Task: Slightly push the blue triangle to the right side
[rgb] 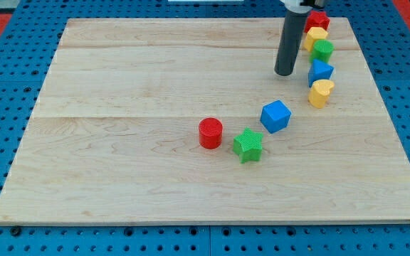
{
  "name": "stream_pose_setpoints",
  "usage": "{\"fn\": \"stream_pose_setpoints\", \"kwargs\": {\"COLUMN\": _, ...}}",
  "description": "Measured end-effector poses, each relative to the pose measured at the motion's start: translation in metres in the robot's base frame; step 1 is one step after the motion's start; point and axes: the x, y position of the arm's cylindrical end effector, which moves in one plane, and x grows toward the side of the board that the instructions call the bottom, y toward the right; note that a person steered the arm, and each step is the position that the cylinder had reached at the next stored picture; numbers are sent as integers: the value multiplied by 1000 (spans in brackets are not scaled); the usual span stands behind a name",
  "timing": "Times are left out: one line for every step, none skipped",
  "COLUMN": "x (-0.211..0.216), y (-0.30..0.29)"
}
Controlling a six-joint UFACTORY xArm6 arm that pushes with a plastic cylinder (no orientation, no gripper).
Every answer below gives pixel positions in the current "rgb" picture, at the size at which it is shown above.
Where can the blue triangle block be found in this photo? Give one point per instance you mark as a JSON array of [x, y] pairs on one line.
[[319, 70]]

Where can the green star block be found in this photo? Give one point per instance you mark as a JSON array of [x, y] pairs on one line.
[[248, 145]]

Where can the light wooden board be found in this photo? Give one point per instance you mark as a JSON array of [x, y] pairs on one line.
[[113, 138]]

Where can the blue cube block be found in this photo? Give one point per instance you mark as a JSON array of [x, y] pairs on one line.
[[275, 116]]

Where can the green cylinder block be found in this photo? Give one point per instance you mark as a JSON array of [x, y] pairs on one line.
[[322, 50]]

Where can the yellow hexagon block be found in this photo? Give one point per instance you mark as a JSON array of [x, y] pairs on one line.
[[314, 34]]

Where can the red cylinder block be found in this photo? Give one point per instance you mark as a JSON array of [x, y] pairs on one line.
[[210, 133]]

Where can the red star block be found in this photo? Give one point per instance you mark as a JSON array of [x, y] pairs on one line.
[[317, 19]]

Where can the yellow heart block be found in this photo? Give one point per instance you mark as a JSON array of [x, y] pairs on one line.
[[320, 92]]

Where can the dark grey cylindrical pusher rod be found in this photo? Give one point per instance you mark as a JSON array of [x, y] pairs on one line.
[[290, 39]]

